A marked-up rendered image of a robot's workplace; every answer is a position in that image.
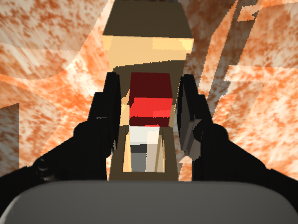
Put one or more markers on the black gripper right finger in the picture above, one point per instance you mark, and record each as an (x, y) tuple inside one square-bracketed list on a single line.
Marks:
[(214, 156)]

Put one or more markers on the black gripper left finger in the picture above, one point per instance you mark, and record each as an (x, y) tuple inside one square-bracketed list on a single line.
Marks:
[(93, 141)]

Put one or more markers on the white square stick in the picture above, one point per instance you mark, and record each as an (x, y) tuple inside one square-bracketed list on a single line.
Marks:
[(143, 147)]

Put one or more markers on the red cube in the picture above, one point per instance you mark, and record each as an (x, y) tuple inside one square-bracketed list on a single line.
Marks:
[(150, 99)]

